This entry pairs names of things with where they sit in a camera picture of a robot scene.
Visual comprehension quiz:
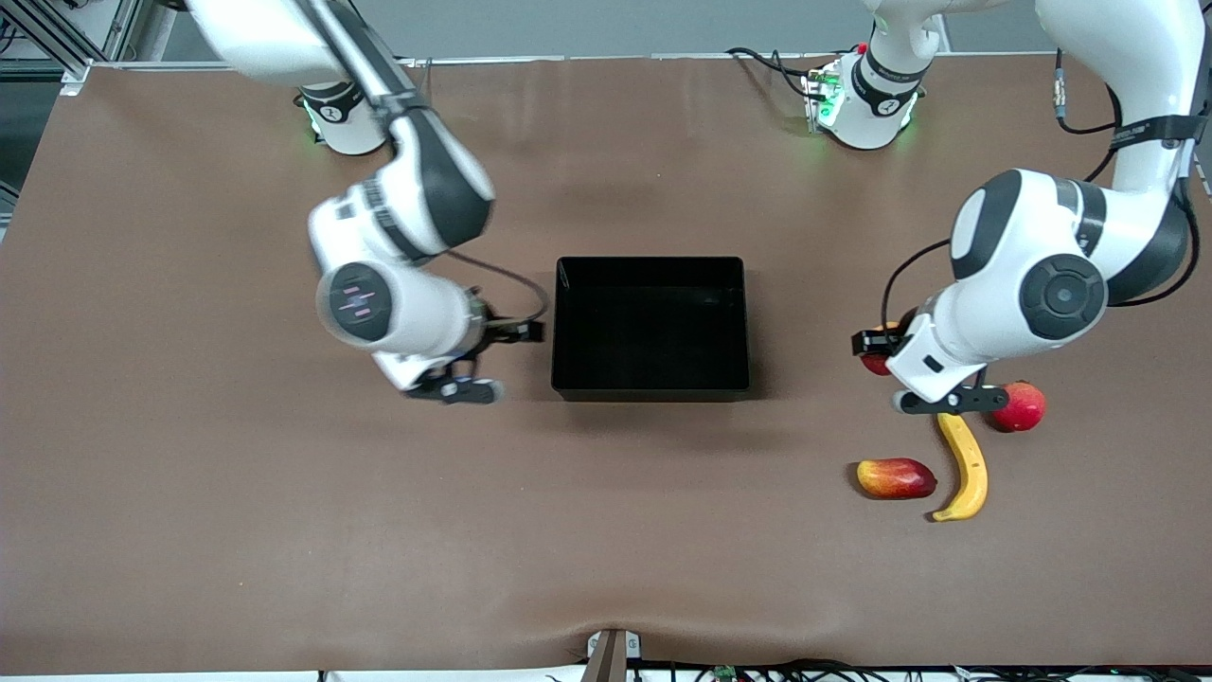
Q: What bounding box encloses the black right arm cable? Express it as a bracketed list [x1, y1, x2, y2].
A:
[443, 248, 551, 329]

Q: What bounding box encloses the black plastic box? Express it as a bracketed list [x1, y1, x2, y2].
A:
[551, 256, 753, 404]

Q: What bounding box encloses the grey metal table bracket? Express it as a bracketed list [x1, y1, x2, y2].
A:
[585, 628, 643, 682]

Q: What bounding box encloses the red yellow mango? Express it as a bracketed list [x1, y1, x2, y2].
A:
[856, 458, 938, 501]

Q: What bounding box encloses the yellow banana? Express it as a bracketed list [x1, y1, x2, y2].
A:
[932, 413, 989, 523]

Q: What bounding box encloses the black left base cable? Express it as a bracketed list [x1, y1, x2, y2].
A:
[724, 45, 827, 101]

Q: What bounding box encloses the brown table cover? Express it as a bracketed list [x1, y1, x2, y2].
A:
[0, 52, 1212, 675]

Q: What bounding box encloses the round red fruit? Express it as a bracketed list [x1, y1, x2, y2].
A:
[989, 381, 1047, 433]

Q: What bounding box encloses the aluminium frame profile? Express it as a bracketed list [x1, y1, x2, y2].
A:
[0, 0, 145, 79]

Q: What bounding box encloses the small red yellow apple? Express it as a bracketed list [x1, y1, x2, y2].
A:
[860, 322, 903, 378]

